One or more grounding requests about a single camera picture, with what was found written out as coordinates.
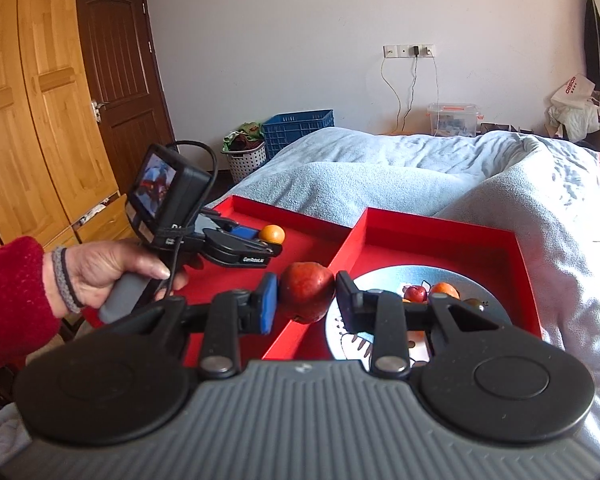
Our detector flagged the small yellow orange fruit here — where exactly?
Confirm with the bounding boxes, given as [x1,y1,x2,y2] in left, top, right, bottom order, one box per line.
[258,224,286,245]

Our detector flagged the red sleeve left forearm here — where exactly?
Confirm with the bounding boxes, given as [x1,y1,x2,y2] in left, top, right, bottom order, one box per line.
[0,235,69,378]

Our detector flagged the person's left hand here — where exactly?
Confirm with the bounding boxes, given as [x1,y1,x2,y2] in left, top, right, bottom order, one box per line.
[65,240,188,308]

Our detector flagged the small red cherry apple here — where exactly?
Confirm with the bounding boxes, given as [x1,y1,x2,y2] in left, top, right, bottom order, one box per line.
[402,285,429,304]

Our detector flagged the blue cartoon tiger plate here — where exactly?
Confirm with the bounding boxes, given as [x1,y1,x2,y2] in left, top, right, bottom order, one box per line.
[325,264,512,370]

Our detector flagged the orange tangerine back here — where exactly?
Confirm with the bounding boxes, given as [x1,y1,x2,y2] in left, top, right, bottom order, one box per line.
[429,282,460,299]

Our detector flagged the red box left tray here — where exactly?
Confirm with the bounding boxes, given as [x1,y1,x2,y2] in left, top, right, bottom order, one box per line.
[178,195,350,362]

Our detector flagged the red box tray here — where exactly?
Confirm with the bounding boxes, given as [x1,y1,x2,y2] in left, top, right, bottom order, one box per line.
[262,206,544,361]
[178,195,350,362]

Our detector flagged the white laundry basket with clothes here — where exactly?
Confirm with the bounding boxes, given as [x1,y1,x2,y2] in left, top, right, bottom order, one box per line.
[222,122,268,183]

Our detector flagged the blue plastic crate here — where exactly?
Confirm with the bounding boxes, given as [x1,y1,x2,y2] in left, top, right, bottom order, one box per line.
[261,110,335,159]

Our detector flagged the red box right tray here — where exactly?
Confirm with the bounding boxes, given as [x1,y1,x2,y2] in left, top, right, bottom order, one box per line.
[262,206,544,361]

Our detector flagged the light wooden wardrobe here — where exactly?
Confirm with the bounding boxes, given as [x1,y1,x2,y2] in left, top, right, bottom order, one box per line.
[0,0,132,250]

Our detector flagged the clear plastic storage box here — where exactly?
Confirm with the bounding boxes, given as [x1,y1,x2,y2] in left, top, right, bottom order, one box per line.
[427,103,483,136]

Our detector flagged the light blue blanket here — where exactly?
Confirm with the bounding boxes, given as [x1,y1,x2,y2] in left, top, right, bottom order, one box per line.
[233,127,600,453]

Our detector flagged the dark brown wooden door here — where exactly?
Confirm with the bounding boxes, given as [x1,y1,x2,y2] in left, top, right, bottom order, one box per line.
[76,0,174,193]

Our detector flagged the pile of clothes and bags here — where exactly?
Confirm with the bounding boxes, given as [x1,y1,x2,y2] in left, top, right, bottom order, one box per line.
[546,74,600,152]

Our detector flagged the black camera display on gripper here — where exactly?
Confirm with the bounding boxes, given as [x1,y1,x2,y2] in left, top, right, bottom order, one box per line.
[125,141,218,250]

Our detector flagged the white charging cables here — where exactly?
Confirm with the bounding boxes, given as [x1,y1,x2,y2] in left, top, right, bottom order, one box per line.
[379,52,441,134]

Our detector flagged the white wall socket strip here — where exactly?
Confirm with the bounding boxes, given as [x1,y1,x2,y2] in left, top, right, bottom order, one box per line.
[382,44,436,58]

